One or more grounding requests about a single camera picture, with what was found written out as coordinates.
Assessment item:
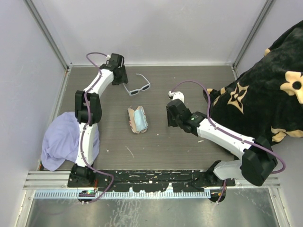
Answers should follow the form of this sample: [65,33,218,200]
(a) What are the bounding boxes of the black paint-splattered base plate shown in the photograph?
[67,170,223,192]

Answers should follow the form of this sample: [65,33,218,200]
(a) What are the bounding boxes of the right aluminium frame post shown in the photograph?
[232,0,275,70]

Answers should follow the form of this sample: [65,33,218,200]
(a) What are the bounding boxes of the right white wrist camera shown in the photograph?
[168,91,185,103]

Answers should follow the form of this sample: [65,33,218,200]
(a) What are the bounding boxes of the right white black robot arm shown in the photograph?
[166,99,277,186]

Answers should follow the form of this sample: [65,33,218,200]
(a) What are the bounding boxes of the black floral plush blanket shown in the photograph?
[203,22,303,145]

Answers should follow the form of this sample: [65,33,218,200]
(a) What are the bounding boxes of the white rectangular sunglasses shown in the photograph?
[123,73,151,96]

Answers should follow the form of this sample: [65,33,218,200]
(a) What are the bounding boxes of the slotted white cable duct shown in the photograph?
[33,189,211,200]

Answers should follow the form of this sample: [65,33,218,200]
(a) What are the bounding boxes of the aluminium front rail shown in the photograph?
[23,171,281,190]

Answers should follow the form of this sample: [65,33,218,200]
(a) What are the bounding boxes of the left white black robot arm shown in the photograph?
[68,52,128,187]

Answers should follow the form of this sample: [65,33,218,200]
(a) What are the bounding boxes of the light blue cleaning cloth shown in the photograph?
[134,109,147,132]

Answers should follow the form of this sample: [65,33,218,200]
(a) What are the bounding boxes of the flag print glasses case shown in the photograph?
[127,106,148,134]

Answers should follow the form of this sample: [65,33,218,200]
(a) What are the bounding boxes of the lavender crumpled cloth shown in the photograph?
[40,111,100,172]

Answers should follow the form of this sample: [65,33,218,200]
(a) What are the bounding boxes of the left aluminium frame post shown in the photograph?
[24,0,72,70]

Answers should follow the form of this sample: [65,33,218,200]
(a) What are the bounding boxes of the aluminium frame post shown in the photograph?
[24,0,72,70]
[232,0,275,70]

